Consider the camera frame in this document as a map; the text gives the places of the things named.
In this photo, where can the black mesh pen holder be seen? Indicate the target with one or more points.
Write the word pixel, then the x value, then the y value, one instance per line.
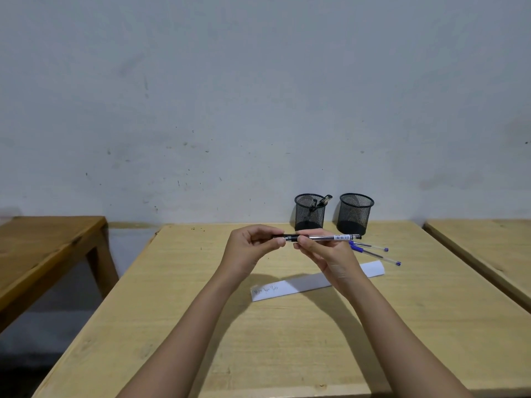
pixel 354 215
pixel 309 217

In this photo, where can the person's left thumb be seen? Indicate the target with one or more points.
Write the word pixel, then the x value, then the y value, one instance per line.
pixel 273 242

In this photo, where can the light wooden side table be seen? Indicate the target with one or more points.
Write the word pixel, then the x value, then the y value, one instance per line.
pixel 489 248

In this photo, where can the dark brown wooden table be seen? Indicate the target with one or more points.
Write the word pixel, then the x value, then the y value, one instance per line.
pixel 37 248

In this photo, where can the white paper strip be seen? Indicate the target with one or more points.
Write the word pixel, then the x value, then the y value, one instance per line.
pixel 290 285

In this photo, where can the person's right hand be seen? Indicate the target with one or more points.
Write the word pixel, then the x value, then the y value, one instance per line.
pixel 336 265

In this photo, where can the short black pen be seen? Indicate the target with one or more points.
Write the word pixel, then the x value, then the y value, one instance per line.
pixel 313 204

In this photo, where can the person's right forearm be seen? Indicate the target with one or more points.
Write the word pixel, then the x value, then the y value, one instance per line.
pixel 398 344

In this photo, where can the person's left forearm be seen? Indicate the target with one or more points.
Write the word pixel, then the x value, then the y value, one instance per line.
pixel 186 339

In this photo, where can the person's left hand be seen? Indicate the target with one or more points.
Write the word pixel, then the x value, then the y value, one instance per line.
pixel 242 250

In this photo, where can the person's right thumb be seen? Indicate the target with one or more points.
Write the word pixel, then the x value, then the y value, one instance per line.
pixel 306 243

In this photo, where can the blue ballpoint pen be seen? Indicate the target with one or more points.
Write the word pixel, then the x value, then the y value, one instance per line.
pixel 371 246
pixel 381 257

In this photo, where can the clear black gel pen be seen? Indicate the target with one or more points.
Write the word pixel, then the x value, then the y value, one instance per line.
pixel 332 237

